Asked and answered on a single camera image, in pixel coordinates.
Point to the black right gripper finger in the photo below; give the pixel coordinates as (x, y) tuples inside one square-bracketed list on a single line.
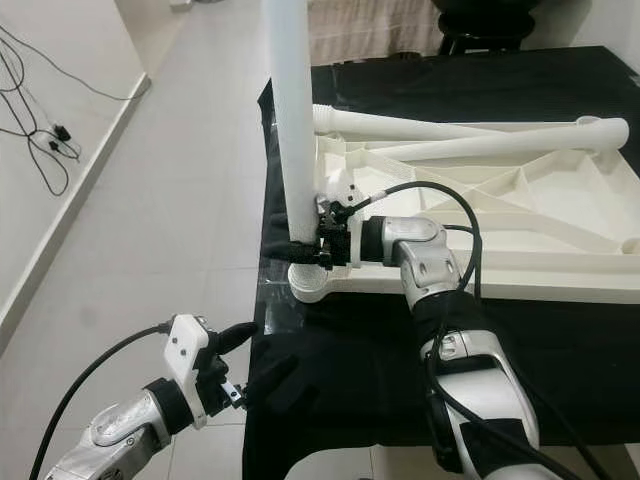
[(300, 255)]

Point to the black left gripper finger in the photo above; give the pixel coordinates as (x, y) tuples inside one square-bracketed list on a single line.
[(238, 335), (272, 382)]

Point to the white plastic table leg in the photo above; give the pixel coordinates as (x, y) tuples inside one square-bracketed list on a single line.
[(290, 100), (410, 125), (510, 140)]

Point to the clear tape patch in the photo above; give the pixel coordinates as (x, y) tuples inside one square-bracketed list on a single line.
[(272, 300)]

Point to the beige skirted side table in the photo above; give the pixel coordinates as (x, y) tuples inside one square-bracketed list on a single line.
[(370, 30)]

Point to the black round stool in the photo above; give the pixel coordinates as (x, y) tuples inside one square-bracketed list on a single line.
[(485, 30)]

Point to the black plug adapter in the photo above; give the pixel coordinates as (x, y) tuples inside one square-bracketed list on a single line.
[(63, 132)]

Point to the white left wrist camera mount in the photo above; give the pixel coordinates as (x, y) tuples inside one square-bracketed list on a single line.
[(188, 350)]

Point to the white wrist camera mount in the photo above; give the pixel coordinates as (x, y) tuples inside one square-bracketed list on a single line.
[(342, 185), (188, 350)]

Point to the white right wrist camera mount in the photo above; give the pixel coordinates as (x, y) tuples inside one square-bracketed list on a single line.
[(342, 185)]

